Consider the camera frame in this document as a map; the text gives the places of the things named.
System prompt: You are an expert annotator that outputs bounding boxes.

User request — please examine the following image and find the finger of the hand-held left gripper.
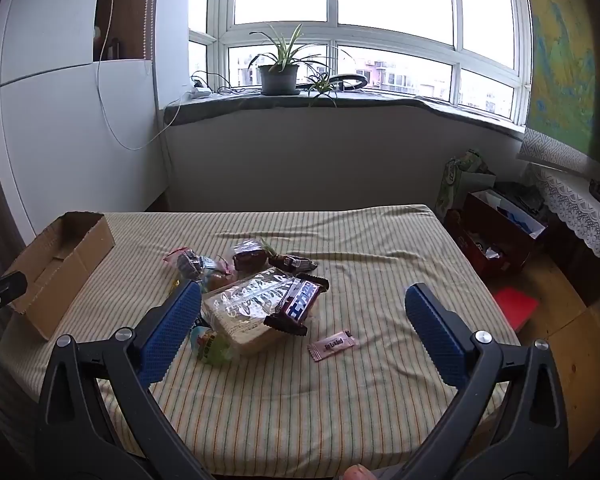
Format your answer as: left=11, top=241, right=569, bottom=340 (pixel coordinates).
left=0, top=271, right=28, bottom=343

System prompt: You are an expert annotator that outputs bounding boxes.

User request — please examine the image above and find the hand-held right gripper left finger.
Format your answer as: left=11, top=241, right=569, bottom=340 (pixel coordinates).
left=34, top=280, right=216, bottom=480

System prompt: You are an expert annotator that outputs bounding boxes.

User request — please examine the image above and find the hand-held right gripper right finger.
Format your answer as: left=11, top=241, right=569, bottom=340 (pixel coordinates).
left=395, top=282, right=571, bottom=480

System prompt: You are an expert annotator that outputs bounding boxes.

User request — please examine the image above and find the green snack packet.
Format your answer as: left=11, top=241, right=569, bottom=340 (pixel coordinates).
left=190, top=325, right=237, bottom=367

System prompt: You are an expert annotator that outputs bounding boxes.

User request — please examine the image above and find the cardboard box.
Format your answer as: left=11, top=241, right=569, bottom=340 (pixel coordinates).
left=0, top=211, right=117, bottom=342

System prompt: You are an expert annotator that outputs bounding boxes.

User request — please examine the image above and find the dark biscuit packet red edge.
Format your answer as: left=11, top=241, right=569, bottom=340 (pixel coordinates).
left=164, top=246, right=216, bottom=281

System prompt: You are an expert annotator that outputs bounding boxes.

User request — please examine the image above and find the pink candy sachet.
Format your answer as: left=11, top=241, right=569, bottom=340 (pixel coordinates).
left=307, top=330, right=358, bottom=362

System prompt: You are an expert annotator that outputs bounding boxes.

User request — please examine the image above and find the brown cake packet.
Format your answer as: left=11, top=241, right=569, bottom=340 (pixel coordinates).
left=230, top=240, right=271, bottom=273

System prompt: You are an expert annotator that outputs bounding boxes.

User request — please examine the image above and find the blue label chocolate bar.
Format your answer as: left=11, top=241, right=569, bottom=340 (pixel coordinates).
left=263, top=275, right=330, bottom=337

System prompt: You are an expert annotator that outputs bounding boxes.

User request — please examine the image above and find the brown wrapper chocolate bar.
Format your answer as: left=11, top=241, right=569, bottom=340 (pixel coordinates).
left=267, top=254, right=320, bottom=275

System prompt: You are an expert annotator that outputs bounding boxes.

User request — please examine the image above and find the person's right hand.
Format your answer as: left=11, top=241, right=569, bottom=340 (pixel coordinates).
left=341, top=464, right=381, bottom=480

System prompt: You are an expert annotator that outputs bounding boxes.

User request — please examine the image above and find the red book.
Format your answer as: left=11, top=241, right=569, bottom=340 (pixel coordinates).
left=490, top=287, right=540, bottom=333

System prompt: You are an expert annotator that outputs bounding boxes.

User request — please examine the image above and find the green paper bag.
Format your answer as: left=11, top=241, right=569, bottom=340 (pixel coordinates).
left=437, top=150, right=496, bottom=221

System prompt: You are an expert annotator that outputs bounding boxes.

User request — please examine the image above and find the white cabinet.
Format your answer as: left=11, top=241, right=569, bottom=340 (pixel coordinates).
left=0, top=0, right=171, bottom=246

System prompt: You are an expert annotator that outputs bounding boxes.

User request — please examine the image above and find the white lace tablecloth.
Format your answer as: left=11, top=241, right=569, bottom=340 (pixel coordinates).
left=527, top=162, right=600, bottom=271

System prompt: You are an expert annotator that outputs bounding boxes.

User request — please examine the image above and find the grey patterned cloth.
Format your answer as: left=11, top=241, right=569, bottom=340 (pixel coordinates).
left=517, top=127, right=600, bottom=171

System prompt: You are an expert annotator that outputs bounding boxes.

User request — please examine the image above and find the grey windowsill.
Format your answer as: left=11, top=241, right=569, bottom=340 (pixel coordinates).
left=162, top=87, right=528, bottom=136

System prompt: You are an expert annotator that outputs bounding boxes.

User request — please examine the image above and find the small spider plant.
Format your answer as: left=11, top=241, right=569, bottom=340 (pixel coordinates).
left=305, top=71, right=341, bottom=108

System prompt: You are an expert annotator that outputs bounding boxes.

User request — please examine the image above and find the potted spider plant grey pot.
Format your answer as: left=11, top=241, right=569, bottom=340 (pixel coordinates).
left=247, top=22, right=341, bottom=97

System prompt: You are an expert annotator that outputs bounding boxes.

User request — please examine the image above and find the wooden shelf niche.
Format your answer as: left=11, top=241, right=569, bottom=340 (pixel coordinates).
left=94, top=0, right=153, bottom=63

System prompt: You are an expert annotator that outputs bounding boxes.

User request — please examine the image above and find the white cable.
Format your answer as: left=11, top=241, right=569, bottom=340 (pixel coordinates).
left=96, top=0, right=168, bottom=151

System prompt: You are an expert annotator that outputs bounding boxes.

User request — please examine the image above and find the black cable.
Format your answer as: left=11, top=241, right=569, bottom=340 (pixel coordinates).
left=190, top=70, right=261, bottom=96

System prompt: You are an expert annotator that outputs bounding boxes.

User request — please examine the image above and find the black round ring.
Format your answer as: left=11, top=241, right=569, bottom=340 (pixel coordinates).
left=307, top=72, right=368, bottom=93

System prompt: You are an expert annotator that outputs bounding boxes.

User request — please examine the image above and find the wall map poster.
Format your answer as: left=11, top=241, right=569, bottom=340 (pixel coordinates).
left=520, top=0, right=600, bottom=166

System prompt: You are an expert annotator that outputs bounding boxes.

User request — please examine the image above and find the white window frame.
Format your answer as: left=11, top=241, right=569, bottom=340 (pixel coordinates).
left=187, top=0, right=533, bottom=126

